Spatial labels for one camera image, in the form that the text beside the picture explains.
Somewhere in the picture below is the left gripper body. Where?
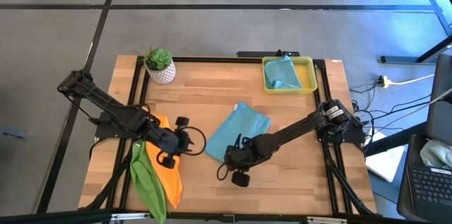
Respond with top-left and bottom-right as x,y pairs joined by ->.
155,116 -> 195,170

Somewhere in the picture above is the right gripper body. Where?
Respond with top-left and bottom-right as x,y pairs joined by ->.
221,142 -> 255,188

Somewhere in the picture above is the light blue microfiber towel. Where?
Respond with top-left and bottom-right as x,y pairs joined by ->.
263,54 -> 303,90
203,101 -> 273,163

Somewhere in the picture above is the orange microfiber towel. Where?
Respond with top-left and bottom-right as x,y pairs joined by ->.
143,110 -> 184,210

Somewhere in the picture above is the green microfiber towel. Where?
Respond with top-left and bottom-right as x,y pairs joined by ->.
129,138 -> 167,224

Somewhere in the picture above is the succulent in white pot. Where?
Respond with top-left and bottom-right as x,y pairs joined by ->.
133,42 -> 177,86

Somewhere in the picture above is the black flat bar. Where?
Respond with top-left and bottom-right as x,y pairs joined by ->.
236,49 -> 301,58

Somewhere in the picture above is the yellow plastic tray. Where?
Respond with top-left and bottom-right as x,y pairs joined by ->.
261,56 -> 319,95

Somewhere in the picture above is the white flat box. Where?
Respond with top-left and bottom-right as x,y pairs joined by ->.
364,130 -> 406,184

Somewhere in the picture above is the dark grey laptop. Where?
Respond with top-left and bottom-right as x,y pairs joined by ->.
396,53 -> 452,224

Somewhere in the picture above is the white crumpled bag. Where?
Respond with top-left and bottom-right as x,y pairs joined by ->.
419,138 -> 452,170

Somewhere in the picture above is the black camera cable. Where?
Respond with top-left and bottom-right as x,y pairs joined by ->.
183,126 -> 208,157
216,162 -> 231,182

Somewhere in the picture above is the silver aluminium bracket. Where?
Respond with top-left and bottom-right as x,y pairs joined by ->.
305,216 -> 349,224
110,212 -> 152,222

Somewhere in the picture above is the black aluminium frame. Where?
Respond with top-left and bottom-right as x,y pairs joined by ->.
0,55 -> 400,224

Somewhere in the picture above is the white power cable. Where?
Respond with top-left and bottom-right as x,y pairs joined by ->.
376,73 -> 436,89

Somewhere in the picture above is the light grey cable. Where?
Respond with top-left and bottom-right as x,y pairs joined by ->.
370,88 -> 452,133

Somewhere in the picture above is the black desk leg frame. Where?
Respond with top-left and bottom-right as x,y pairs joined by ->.
380,0 -> 452,64

